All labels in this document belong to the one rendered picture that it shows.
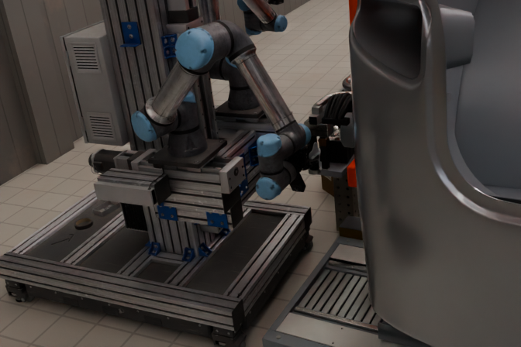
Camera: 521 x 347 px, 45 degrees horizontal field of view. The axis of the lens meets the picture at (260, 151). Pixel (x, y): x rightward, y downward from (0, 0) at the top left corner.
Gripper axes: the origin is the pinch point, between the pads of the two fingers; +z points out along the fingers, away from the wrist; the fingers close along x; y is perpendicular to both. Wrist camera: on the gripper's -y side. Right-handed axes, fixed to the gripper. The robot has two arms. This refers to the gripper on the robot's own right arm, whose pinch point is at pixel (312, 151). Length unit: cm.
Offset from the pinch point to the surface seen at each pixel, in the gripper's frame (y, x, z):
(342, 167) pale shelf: -38, 17, 63
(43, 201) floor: -83, 217, 51
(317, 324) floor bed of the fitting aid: -75, 3, -3
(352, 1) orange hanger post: 39, 8, 65
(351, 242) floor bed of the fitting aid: -75, 12, 58
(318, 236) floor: -83, 35, 69
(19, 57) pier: -4, 261, 97
